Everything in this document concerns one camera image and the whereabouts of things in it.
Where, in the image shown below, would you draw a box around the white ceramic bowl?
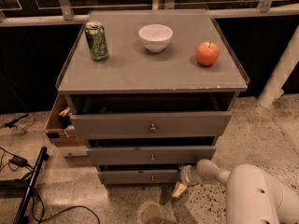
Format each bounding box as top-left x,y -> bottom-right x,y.
138,24 -> 173,53

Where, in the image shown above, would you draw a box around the grey drawer cabinet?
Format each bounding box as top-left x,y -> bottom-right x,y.
57,9 -> 249,174

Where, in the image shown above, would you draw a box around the metal window railing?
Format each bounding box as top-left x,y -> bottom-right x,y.
0,0 -> 299,26

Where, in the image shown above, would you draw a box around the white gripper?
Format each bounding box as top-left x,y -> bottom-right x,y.
172,165 -> 202,198

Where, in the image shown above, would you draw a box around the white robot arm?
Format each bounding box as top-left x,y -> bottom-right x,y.
172,159 -> 299,224

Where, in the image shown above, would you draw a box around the black floor cable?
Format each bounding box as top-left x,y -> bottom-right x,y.
0,146 -> 101,224

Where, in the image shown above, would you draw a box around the grey top drawer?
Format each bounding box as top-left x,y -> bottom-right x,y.
71,111 -> 232,140

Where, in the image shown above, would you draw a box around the red apple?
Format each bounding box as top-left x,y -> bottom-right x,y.
195,41 -> 220,66

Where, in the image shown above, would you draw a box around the grey drawer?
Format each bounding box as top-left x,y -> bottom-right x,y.
87,146 -> 216,165
98,169 -> 179,185
71,111 -> 232,140

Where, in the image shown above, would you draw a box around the green soda can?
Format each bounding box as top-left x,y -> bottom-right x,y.
84,21 -> 108,61

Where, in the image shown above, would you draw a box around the grey middle drawer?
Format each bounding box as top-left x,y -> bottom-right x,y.
87,146 -> 216,165

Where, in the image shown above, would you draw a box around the grey bottom drawer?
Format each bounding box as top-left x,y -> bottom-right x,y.
98,169 -> 179,185

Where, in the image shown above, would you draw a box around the black pole on floor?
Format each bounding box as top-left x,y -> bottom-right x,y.
13,147 -> 49,224

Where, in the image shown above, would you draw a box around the white diagonal pole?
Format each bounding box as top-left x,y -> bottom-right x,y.
258,26 -> 299,108

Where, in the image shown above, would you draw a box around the black power adapter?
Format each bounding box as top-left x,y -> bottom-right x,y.
9,156 -> 28,167

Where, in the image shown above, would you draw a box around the open cardboard box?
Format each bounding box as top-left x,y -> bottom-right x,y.
45,95 -> 87,158

